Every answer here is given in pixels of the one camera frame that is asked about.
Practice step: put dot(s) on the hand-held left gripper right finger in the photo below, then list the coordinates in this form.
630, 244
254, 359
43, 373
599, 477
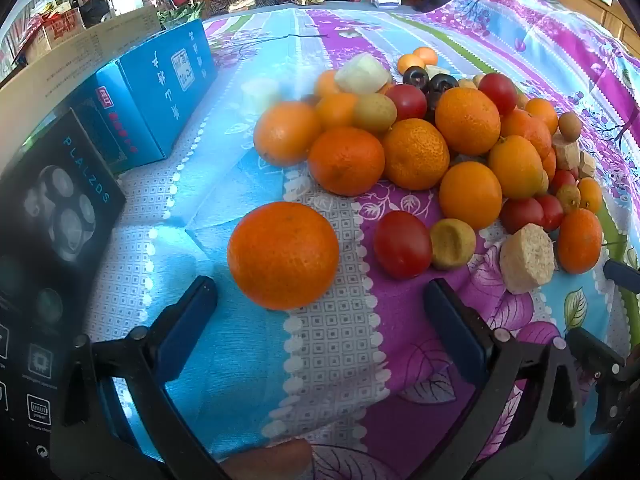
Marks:
450, 330

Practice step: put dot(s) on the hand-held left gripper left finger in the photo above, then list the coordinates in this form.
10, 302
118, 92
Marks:
189, 320

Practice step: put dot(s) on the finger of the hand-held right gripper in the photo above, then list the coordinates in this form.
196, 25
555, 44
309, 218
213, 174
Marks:
610, 385
622, 276

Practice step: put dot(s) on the large orange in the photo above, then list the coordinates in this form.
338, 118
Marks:
282, 255

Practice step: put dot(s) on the small beige sugarcane piece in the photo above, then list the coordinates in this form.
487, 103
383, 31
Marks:
588, 164
566, 152

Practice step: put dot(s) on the pile of oranges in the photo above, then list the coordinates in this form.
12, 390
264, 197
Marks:
345, 160

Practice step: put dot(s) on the yellow dented fruit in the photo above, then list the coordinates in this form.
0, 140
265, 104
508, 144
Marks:
452, 244

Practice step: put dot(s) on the small brown longan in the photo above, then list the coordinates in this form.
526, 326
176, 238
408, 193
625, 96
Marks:
466, 83
568, 198
478, 79
570, 126

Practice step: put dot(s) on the large beige sugarcane piece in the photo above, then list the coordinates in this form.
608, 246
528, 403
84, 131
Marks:
527, 260

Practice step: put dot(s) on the scattered red tomatoes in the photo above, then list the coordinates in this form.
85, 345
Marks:
402, 245

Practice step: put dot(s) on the black shaver box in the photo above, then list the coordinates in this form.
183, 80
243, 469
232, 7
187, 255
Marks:
50, 260

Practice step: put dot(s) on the floral striped bedsheet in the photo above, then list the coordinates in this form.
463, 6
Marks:
240, 110

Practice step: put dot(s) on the dark purple plum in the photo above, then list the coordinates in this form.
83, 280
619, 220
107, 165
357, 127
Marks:
442, 85
431, 105
416, 78

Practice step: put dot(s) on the greenish brown oval fruit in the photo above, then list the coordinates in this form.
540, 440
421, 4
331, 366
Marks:
374, 112

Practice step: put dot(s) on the blue cardboard box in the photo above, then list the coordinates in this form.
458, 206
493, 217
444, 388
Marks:
165, 90

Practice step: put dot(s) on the small white peeled chunk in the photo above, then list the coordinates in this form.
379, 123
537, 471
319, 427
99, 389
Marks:
437, 71

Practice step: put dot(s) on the large white peeled chunk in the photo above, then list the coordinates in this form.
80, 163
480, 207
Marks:
362, 74

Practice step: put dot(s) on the long beige cardboard box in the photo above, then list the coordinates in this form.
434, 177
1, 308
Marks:
60, 70

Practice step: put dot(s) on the stacked cardboard boxes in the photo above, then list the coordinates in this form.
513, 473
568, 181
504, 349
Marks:
55, 35

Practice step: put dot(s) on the black bag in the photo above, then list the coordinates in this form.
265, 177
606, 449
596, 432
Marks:
96, 11

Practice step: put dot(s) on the small blue white box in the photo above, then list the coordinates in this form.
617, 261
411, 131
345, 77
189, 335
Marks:
387, 0

